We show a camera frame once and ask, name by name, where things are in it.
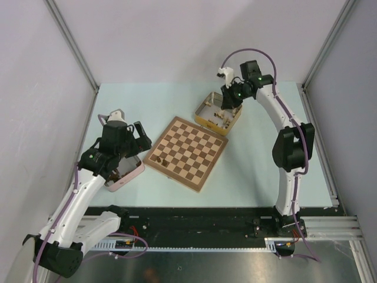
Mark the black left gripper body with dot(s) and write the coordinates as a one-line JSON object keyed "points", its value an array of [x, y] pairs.
{"points": [[128, 148]]}

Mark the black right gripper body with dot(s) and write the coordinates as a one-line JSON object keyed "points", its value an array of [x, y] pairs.
{"points": [[235, 94]]}

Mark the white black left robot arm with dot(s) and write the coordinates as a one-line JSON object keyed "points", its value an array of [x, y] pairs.
{"points": [[60, 246]]}

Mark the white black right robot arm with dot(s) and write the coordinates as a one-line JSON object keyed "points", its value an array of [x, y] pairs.
{"points": [[292, 149]]}

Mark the dark chess pieces pile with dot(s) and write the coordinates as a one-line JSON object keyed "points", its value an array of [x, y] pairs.
{"points": [[125, 171]]}

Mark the wooden folding chess board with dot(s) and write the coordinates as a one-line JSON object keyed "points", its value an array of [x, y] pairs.
{"points": [[191, 152]]}

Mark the pink metal tin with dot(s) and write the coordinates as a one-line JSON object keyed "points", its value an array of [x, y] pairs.
{"points": [[112, 187]]}

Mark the yellow metal tin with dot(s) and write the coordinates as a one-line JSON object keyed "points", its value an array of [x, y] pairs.
{"points": [[214, 118]]}

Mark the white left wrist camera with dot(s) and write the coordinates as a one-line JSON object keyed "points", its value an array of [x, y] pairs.
{"points": [[116, 115]]}

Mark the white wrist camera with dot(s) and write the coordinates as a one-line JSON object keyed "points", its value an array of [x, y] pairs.
{"points": [[227, 74], [116, 115]]}

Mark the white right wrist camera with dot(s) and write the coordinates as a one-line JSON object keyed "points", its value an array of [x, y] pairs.
{"points": [[227, 74]]}

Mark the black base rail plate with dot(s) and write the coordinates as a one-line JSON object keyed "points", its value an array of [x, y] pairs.
{"points": [[188, 241]]}

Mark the left aluminium corner post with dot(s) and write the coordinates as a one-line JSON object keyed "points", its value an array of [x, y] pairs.
{"points": [[71, 42]]}

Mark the aluminium corner post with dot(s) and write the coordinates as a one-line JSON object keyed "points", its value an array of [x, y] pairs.
{"points": [[330, 40], [71, 42]]}

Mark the right aluminium corner post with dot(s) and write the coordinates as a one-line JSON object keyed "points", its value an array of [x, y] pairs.
{"points": [[330, 40]]}

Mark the aluminium front frame rail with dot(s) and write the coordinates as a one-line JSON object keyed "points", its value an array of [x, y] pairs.
{"points": [[330, 227]]}

